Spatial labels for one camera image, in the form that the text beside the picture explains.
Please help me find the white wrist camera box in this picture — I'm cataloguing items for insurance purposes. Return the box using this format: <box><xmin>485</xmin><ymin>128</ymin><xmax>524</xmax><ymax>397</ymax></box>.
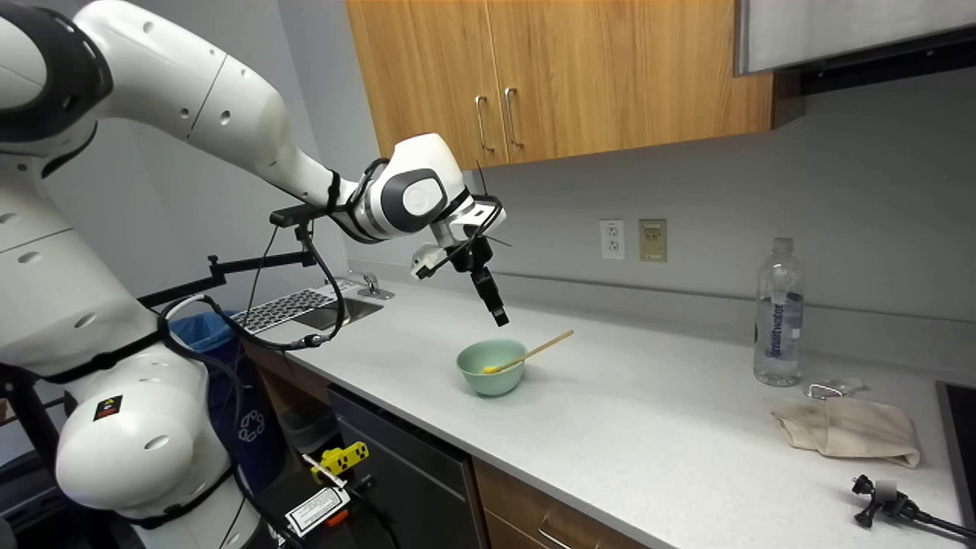
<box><xmin>408</xmin><ymin>243</ymin><xmax>454</xmax><ymax>282</ymax></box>

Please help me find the metal faucet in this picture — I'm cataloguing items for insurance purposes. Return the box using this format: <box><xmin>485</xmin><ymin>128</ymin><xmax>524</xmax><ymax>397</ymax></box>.
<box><xmin>355</xmin><ymin>272</ymin><xmax>398</xmax><ymax>301</ymax></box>

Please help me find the wooden wall cabinet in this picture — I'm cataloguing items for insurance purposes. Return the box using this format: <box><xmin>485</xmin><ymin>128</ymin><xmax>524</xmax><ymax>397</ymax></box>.
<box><xmin>344</xmin><ymin>0</ymin><xmax>808</xmax><ymax>176</ymax></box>

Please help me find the crumpled clear wrapper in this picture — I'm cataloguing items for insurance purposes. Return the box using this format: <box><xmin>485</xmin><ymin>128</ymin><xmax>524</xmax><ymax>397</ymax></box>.
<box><xmin>807</xmin><ymin>375</ymin><xmax>867</xmax><ymax>401</ymax></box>

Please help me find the wooden spoon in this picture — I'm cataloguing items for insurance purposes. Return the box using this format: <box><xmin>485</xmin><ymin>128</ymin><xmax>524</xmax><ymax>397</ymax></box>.
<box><xmin>477</xmin><ymin>327</ymin><xmax>576</xmax><ymax>379</ymax></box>

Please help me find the black stovetop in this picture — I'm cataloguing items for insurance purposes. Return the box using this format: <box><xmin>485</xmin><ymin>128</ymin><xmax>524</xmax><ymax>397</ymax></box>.
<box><xmin>933</xmin><ymin>379</ymin><xmax>976</xmax><ymax>529</ymax></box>

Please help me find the clear plastic water bottle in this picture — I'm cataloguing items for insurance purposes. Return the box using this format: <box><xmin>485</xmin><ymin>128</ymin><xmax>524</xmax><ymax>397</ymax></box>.
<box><xmin>750</xmin><ymin>234</ymin><xmax>808</xmax><ymax>391</ymax></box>

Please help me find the black mini tripod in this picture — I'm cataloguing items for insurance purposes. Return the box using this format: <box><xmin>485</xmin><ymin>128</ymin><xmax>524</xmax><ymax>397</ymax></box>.
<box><xmin>847</xmin><ymin>471</ymin><xmax>976</xmax><ymax>542</ymax></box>

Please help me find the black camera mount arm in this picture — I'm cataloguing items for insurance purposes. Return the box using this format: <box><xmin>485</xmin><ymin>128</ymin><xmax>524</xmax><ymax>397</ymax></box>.
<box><xmin>135</xmin><ymin>200</ymin><xmax>332</xmax><ymax>315</ymax></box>

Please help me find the beige wall switch plate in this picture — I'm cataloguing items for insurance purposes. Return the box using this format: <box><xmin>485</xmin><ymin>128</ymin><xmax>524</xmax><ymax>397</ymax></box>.
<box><xmin>637</xmin><ymin>217</ymin><xmax>671</xmax><ymax>265</ymax></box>

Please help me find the yellow hand tool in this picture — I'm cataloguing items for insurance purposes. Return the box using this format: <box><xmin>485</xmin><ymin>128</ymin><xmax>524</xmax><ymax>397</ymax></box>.
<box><xmin>306</xmin><ymin>440</ymin><xmax>377</xmax><ymax>481</ymax></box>

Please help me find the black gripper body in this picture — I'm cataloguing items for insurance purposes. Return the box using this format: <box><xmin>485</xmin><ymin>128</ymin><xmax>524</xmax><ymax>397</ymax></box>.
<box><xmin>446</xmin><ymin>234</ymin><xmax>498</xmax><ymax>278</ymax></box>

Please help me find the white and red device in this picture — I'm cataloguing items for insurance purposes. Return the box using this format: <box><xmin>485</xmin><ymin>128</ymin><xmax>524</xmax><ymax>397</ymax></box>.
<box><xmin>286</xmin><ymin>485</ymin><xmax>355</xmax><ymax>533</ymax></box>

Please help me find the blue recycling bin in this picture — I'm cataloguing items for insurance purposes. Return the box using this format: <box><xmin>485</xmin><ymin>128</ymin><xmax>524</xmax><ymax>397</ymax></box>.
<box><xmin>165</xmin><ymin>308</ymin><xmax>292</xmax><ymax>491</ymax></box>

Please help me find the dark dishwasher front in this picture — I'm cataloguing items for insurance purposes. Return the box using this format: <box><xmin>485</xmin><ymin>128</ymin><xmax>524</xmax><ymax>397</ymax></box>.
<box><xmin>326</xmin><ymin>380</ymin><xmax>487</xmax><ymax>549</ymax></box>

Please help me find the beige cloth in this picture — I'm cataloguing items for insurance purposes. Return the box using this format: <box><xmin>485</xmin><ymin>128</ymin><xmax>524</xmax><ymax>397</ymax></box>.
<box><xmin>772</xmin><ymin>393</ymin><xmax>925</xmax><ymax>470</ymax></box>

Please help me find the grey range hood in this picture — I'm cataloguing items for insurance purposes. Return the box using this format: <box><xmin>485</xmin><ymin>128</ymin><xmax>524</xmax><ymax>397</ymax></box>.
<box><xmin>735</xmin><ymin>0</ymin><xmax>976</xmax><ymax>99</ymax></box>

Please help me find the wooden drawer front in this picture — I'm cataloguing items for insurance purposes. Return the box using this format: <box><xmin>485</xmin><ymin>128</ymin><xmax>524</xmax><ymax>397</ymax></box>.
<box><xmin>470</xmin><ymin>458</ymin><xmax>652</xmax><ymax>549</ymax></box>

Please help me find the metal cabinet handle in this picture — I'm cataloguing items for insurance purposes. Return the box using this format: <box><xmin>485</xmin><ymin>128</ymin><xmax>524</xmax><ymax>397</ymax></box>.
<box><xmin>500</xmin><ymin>82</ymin><xmax>531</xmax><ymax>152</ymax></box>
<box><xmin>473</xmin><ymin>90</ymin><xmax>500</xmax><ymax>157</ymax></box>

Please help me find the wooden cabinet door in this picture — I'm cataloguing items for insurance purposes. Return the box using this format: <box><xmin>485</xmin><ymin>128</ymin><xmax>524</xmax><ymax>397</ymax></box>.
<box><xmin>344</xmin><ymin>0</ymin><xmax>500</xmax><ymax>176</ymax></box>
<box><xmin>485</xmin><ymin>0</ymin><xmax>778</xmax><ymax>168</ymax></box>

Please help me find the steel sink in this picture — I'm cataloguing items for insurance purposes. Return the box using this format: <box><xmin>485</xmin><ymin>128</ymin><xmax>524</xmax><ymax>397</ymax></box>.
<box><xmin>291</xmin><ymin>291</ymin><xmax>387</xmax><ymax>334</ymax></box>

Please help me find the light green bowl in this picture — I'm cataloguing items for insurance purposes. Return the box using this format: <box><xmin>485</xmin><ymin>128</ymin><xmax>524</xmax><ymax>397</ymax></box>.
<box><xmin>454</xmin><ymin>339</ymin><xmax>531</xmax><ymax>399</ymax></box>

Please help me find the white wall outlet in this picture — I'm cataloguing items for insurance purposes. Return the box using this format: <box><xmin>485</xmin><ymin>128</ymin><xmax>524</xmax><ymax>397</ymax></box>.
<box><xmin>597</xmin><ymin>217</ymin><xmax>628</xmax><ymax>261</ymax></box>

